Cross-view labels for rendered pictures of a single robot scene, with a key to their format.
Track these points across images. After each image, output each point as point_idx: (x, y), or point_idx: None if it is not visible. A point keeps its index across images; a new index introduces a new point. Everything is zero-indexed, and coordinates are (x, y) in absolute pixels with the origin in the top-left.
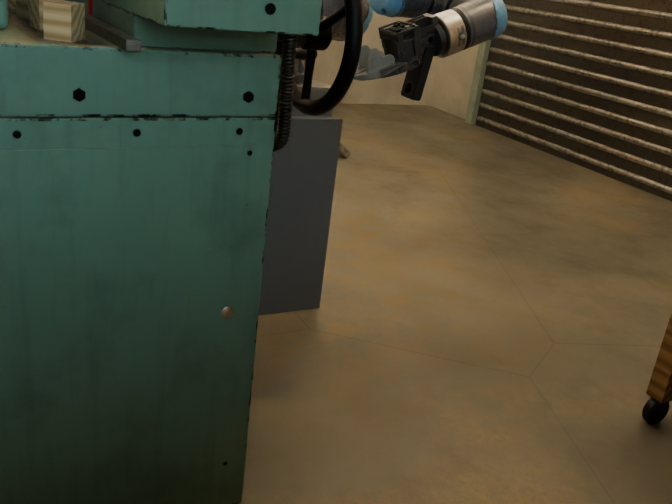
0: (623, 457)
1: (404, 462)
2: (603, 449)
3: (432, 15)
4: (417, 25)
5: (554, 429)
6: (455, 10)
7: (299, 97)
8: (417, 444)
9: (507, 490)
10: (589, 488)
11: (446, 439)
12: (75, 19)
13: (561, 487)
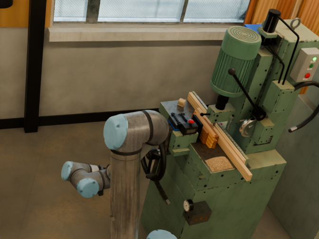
0: (5, 222)
1: (87, 228)
2: (10, 226)
3: (100, 166)
4: (108, 164)
5: (22, 237)
6: (89, 165)
7: (150, 172)
8: (79, 234)
9: (59, 215)
10: (30, 212)
11: (68, 236)
12: None
13: (40, 214)
